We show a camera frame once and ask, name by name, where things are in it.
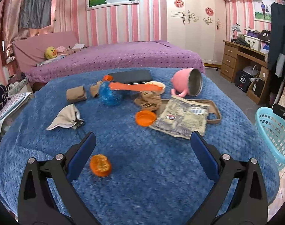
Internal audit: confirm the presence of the orange mandarin peel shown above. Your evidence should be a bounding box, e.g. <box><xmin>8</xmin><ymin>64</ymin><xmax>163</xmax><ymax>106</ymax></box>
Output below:
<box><xmin>90</xmin><ymin>154</ymin><xmax>112</xmax><ymax>177</ymax></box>

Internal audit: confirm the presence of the printed snack bag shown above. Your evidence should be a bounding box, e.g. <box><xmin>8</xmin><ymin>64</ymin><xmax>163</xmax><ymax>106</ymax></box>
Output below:
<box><xmin>150</xmin><ymin>95</ymin><xmax>210</xmax><ymax>139</ymax></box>

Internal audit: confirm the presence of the light blue plastic basket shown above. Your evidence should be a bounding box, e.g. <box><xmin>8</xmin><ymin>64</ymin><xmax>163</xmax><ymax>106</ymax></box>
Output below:
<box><xmin>255</xmin><ymin>107</ymin><xmax>285</xmax><ymax>171</ymax></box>

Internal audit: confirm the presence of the black shopping bag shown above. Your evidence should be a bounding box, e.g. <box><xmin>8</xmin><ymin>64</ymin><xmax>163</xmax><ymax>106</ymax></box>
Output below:
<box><xmin>235</xmin><ymin>70</ymin><xmax>253</xmax><ymax>93</ymax></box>

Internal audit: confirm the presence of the dark hanging jacket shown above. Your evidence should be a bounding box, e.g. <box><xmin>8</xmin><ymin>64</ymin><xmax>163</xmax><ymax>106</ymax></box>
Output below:
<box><xmin>268</xmin><ymin>3</ymin><xmax>285</xmax><ymax>70</ymax></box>

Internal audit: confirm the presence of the tan phone case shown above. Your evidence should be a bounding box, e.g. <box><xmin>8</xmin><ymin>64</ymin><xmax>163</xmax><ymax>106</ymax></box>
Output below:
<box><xmin>155</xmin><ymin>99</ymin><xmax>222</xmax><ymax>124</ymax></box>

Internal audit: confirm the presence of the white storage box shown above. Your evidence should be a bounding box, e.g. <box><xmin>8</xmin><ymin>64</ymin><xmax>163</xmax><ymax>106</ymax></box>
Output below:
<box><xmin>244</xmin><ymin>35</ymin><xmax>261</xmax><ymax>51</ymax></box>

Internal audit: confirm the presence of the crumpled beige tissue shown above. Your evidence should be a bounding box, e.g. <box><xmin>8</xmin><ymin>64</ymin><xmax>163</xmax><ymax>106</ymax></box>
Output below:
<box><xmin>46</xmin><ymin>104</ymin><xmax>85</xmax><ymax>131</ymax></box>

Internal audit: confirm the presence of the wooden desk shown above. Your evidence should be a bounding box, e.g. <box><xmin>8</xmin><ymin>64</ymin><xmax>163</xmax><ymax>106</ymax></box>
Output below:
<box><xmin>220</xmin><ymin>41</ymin><xmax>271</xmax><ymax>105</ymax></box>

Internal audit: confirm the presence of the desk lamp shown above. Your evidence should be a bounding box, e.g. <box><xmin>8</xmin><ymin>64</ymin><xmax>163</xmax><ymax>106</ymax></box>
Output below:
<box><xmin>231</xmin><ymin>23</ymin><xmax>241</xmax><ymax>41</ymax></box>

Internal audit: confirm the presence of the pink steel-lined mug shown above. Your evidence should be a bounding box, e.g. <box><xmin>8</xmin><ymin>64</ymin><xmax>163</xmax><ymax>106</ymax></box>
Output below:
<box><xmin>171</xmin><ymin>69</ymin><xmax>203</xmax><ymax>98</ymax></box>

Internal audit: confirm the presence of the small framed couple photo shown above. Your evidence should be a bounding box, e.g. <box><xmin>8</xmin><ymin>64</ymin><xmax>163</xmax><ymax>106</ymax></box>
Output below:
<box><xmin>253</xmin><ymin>0</ymin><xmax>275</xmax><ymax>23</ymax></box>

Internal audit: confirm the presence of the blue crumpled plastic bag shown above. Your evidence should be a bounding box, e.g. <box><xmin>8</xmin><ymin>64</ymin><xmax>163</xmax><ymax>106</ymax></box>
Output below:
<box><xmin>98</xmin><ymin>81</ymin><xmax>122</xmax><ymax>106</ymax></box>

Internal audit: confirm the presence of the torn brown cardboard piece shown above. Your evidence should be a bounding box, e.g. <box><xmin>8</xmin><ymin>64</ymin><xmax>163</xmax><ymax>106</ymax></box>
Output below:
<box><xmin>90</xmin><ymin>81</ymin><xmax>102</xmax><ymax>98</ymax></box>

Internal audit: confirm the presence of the orange plastic lid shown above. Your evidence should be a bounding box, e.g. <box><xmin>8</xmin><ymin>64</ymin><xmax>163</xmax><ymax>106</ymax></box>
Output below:
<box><xmin>135</xmin><ymin>110</ymin><xmax>157</xmax><ymax>127</ymax></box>

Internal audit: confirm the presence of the small cream bowl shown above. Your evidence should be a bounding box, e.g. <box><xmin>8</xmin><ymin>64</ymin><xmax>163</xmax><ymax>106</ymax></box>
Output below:
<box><xmin>145</xmin><ymin>81</ymin><xmax>166</xmax><ymax>95</ymax></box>

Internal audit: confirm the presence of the orange plastic wrapper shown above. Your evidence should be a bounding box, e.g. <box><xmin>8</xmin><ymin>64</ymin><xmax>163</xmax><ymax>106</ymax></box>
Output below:
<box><xmin>103</xmin><ymin>75</ymin><xmax>160</xmax><ymax>92</ymax></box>

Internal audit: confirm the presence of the white wardrobe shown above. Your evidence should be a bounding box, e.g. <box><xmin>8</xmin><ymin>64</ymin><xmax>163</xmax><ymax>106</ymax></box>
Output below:
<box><xmin>166</xmin><ymin>0</ymin><xmax>227</xmax><ymax>65</ymax></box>

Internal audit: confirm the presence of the purple dotted bed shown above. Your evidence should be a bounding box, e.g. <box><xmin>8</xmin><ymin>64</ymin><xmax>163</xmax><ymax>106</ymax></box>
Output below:
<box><xmin>12</xmin><ymin>31</ymin><xmax>205</xmax><ymax>83</ymax></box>

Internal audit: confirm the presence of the yellow duck plush toy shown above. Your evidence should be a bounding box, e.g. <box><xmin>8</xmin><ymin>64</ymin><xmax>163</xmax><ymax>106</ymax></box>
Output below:
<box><xmin>44</xmin><ymin>46</ymin><xmax>58</xmax><ymax>59</ymax></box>

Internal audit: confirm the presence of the black phone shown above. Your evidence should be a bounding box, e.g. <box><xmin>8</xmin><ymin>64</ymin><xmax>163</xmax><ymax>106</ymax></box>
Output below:
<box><xmin>109</xmin><ymin>70</ymin><xmax>153</xmax><ymax>84</ymax></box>

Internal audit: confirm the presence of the grey window curtain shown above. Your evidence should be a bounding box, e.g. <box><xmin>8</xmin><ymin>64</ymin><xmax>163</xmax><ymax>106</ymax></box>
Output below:
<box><xmin>19</xmin><ymin>0</ymin><xmax>52</xmax><ymax>29</ymax></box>

